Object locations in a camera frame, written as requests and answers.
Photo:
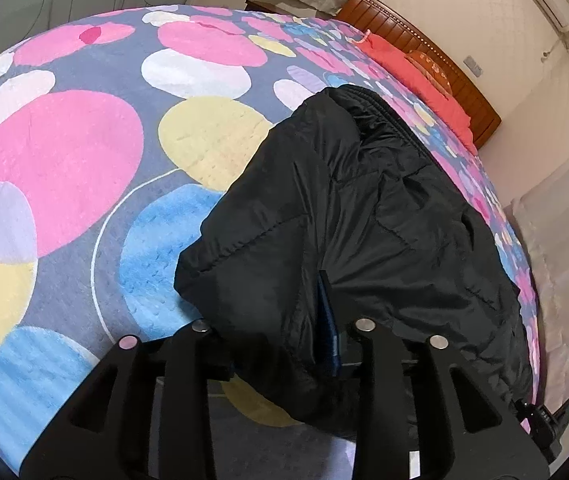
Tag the wooden nightstand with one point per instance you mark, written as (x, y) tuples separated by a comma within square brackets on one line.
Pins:
[(267, 6)]

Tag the black quilted jacket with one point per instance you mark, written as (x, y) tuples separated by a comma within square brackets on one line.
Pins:
[(364, 240)]

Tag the small orange cushion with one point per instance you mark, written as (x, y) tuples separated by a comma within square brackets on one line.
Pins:
[(429, 67)]

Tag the red pillow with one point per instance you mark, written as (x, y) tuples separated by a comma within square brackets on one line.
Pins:
[(414, 77)]

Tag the wooden headboard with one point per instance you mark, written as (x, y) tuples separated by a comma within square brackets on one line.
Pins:
[(434, 60)]

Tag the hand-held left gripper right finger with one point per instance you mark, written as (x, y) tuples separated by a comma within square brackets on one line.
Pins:
[(328, 325)]

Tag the colourful circle print blanket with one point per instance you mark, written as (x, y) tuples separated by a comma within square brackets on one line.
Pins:
[(89, 185)]

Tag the white sheer curtain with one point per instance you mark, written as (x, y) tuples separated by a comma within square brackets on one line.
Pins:
[(564, 260)]

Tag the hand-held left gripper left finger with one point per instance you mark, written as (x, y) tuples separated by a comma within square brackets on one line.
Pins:
[(189, 375)]

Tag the wall socket panel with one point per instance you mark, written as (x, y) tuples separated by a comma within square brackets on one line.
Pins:
[(472, 65)]

